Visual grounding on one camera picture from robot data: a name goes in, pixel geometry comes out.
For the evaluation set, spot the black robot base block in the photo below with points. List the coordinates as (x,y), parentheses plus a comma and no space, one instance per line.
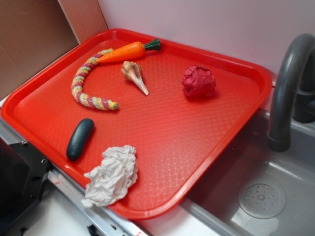
(23,173)

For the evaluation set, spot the crumpled white paper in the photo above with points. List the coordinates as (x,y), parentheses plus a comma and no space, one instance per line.
(110,181)

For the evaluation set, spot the red plastic tray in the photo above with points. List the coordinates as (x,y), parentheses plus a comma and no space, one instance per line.
(176,138)

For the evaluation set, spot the beige conch seashell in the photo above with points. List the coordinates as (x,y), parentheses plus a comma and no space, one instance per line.
(133,73)

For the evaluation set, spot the crumpled red paper ball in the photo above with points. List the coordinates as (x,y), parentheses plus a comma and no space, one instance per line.
(198,81)

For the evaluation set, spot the orange toy carrot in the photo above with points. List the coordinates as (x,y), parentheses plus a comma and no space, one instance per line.
(130,51)

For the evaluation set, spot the dark green toy cucumber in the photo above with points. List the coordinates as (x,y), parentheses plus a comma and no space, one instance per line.
(79,139)

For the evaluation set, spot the grey plastic sink basin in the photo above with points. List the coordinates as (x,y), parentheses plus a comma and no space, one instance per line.
(214,199)

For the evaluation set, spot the sink drain strainer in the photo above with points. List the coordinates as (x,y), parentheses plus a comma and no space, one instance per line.
(262,198)

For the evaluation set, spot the grey toy faucet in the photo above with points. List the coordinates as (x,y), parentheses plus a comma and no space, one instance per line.
(294,94)

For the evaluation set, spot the brown cardboard panel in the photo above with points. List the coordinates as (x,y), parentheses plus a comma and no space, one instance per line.
(34,33)

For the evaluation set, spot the multicolour twisted rope toy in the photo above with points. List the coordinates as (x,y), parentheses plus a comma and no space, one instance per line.
(78,82)

